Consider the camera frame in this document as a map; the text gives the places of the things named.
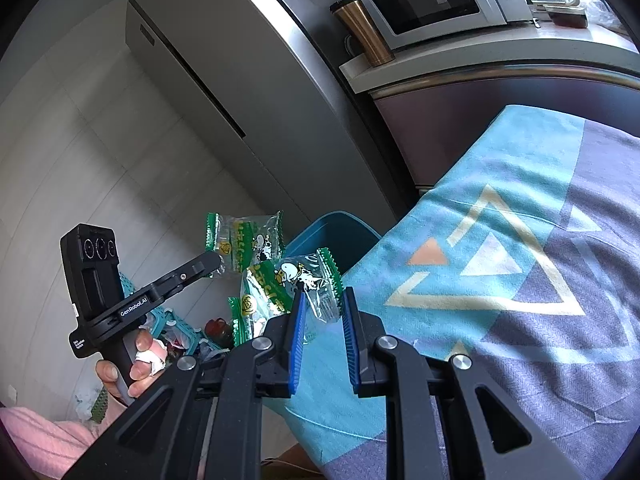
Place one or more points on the copper travel tumbler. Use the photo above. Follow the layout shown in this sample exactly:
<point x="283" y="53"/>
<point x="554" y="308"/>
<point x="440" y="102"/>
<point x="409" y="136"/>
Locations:
<point x="356" y="18"/>

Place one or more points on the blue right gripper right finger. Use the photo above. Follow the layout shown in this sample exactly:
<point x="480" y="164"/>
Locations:
<point x="350" y="317"/>

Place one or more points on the kitchen counter with cabinets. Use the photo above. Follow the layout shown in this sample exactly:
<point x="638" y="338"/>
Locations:
<point x="438" y="98"/>

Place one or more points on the green candy wrapper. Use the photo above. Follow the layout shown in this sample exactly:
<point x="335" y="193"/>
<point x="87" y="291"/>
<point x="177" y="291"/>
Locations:
<point x="244" y="241"/>
<point x="267" y="289"/>

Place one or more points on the pink sleeve forearm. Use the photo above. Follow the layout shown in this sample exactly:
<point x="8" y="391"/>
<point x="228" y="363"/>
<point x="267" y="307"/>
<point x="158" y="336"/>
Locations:
<point x="51" y="448"/>

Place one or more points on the person's left hand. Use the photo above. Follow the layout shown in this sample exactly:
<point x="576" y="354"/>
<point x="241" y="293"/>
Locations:
<point x="143" y="372"/>

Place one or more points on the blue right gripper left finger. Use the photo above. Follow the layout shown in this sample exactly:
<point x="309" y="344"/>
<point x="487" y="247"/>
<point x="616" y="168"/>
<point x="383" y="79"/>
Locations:
<point x="294" y="339"/>

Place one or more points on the grey double door refrigerator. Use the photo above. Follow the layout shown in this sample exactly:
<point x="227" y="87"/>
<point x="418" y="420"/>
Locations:
<point x="260" y="82"/>

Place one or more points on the teal patterned tablecloth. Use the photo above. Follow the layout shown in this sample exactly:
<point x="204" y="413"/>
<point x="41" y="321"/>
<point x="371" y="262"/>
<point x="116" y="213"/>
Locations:
<point x="525" y="256"/>

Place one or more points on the teal plastic trash bin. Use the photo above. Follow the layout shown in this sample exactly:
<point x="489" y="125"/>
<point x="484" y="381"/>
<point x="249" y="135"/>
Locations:
<point x="347" y="237"/>

